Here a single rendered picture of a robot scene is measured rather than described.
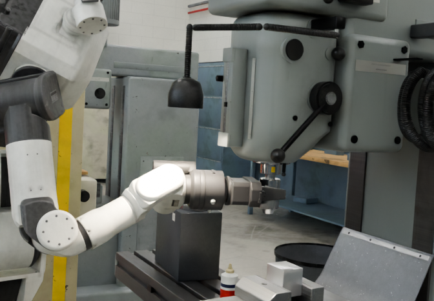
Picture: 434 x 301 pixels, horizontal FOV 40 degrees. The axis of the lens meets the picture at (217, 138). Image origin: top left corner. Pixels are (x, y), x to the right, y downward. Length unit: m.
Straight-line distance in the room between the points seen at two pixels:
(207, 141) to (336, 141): 7.68
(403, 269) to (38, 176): 0.88
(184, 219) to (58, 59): 0.56
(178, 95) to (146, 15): 9.84
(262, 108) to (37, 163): 0.47
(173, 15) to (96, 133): 2.83
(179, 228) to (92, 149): 8.14
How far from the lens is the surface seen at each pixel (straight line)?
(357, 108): 1.34
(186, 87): 1.19
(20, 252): 1.71
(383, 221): 1.63
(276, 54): 1.25
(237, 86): 1.27
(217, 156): 8.70
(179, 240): 1.64
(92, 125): 9.70
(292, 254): 3.61
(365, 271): 1.62
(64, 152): 2.94
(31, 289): 1.79
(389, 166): 1.60
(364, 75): 1.35
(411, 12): 1.47
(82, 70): 1.37
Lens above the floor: 1.44
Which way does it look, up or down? 4 degrees down
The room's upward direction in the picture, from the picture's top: 3 degrees clockwise
